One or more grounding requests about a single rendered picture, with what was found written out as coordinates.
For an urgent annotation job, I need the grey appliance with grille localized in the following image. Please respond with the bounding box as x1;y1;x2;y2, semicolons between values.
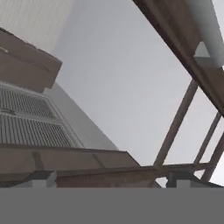
0;80;119;151

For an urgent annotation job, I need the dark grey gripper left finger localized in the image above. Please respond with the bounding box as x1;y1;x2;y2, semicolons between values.
0;170;57;189

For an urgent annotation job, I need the brown panelled cabinet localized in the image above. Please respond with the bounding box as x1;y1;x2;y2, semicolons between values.
0;143;162;189

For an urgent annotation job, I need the brown wooden bar frame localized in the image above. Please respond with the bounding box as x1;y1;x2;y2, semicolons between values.
141;78;224;184

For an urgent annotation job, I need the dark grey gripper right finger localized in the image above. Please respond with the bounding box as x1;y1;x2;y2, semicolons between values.
165;171;224;189

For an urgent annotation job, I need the brown wall cabinet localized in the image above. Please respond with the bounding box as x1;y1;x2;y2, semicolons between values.
0;27;63;94

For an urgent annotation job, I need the brown cabinet door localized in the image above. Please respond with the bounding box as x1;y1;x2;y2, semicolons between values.
132;0;224;118

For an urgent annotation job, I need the pale grey cylindrical door handle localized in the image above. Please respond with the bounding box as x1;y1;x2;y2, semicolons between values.
185;0;224;70

